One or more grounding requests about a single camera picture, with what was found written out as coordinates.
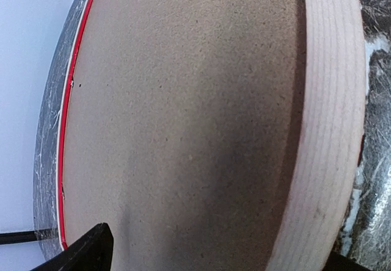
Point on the red wooden picture frame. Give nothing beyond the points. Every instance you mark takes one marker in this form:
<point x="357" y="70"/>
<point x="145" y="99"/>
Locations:
<point x="330" y="136"/>

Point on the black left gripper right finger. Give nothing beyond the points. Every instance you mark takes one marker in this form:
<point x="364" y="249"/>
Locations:
<point x="337" y="262"/>

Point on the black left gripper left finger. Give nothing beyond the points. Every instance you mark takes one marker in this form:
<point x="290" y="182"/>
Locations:
<point x="92" y="251"/>

